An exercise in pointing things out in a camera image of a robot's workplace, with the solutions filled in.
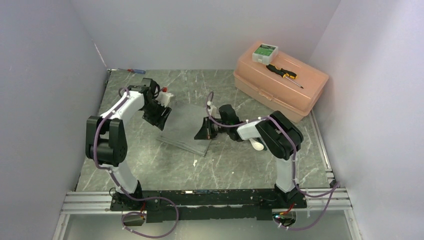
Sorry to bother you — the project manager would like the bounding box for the pink plastic toolbox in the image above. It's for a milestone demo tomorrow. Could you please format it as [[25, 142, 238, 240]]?
[[233, 41, 329, 123]]

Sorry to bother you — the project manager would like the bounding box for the white ceramic spoon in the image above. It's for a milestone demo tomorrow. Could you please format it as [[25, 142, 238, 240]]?
[[249, 138, 265, 151]]

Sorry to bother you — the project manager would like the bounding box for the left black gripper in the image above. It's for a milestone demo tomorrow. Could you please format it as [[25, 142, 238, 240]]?
[[141, 99, 171, 131]]

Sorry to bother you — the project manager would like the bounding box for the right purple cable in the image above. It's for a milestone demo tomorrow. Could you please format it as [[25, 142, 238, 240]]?
[[205, 91, 341, 232]]

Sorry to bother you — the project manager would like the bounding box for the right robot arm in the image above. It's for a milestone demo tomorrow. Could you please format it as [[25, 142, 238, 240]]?
[[194, 101, 304, 208]]

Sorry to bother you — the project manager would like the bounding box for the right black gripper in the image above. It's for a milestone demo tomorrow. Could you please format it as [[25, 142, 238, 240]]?
[[193, 116, 229, 140]]

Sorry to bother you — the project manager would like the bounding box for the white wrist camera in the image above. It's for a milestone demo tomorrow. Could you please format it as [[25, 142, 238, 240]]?
[[156, 87, 175, 107], [205, 101, 218, 118]]

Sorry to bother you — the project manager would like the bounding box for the aluminium rail frame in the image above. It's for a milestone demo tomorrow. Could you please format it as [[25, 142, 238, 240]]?
[[53, 187, 363, 240]]

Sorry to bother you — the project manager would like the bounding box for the small green white box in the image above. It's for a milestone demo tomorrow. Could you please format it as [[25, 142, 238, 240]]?
[[252, 43, 279, 66]]

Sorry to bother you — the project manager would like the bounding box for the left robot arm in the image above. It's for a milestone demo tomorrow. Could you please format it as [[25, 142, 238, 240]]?
[[85, 78, 175, 210]]

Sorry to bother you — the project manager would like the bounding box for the grey cloth napkin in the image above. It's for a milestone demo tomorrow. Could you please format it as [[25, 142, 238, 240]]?
[[156, 101, 211, 156]]

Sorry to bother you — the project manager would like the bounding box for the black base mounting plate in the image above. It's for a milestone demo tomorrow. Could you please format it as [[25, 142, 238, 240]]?
[[110, 188, 307, 223]]

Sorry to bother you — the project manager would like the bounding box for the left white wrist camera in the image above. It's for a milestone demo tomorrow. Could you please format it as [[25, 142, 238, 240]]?
[[156, 87, 175, 107]]

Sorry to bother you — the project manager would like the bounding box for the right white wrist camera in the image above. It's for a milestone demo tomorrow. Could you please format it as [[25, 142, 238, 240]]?
[[205, 101, 218, 118]]

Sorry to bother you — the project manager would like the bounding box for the black yellow screwdriver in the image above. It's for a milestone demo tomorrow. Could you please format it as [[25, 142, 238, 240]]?
[[266, 64, 304, 89]]

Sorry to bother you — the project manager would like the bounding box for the red blue screwdriver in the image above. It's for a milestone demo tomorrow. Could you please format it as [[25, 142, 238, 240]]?
[[118, 68, 146, 75]]

